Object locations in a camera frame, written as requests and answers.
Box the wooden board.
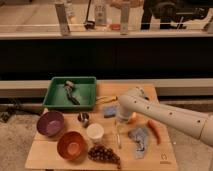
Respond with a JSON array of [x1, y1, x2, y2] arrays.
[[24, 82, 179, 171]]

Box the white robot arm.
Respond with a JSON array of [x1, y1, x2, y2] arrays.
[[116, 87, 213, 147]]

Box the green plastic tray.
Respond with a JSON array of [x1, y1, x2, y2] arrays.
[[43, 76, 96, 111]]

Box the blue sponge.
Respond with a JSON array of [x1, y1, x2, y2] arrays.
[[102, 106, 117, 118]]

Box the silver fork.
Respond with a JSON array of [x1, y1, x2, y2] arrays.
[[115, 120, 122, 149]]

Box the small metal cup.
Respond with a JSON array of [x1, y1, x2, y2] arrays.
[[78, 112, 89, 127]]

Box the orange bowl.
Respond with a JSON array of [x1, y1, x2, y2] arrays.
[[57, 131, 86, 160]]

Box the grey tool in tray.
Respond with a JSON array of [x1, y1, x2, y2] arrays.
[[64, 80, 79, 105]]

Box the grey blue cloth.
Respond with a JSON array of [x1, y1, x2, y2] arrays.
[[128, 127, 149, 159]]

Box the bunch of dark grapes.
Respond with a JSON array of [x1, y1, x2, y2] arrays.
[[88, 145, 121, 169]]

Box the purple bowl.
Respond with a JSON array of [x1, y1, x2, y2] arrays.
[[36, 111, 64, 137]]

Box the orange fruit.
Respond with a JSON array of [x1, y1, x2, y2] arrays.
[[128, 112, 137, 124]]

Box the wooden handled utensil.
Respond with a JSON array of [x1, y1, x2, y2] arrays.
[[96, 96, 117, 104]]

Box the orange carrot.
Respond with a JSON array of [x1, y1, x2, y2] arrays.
[[148, 120, 161, 145]]

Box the white cup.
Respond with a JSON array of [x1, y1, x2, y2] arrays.
[[86, 123, 104, 143]]

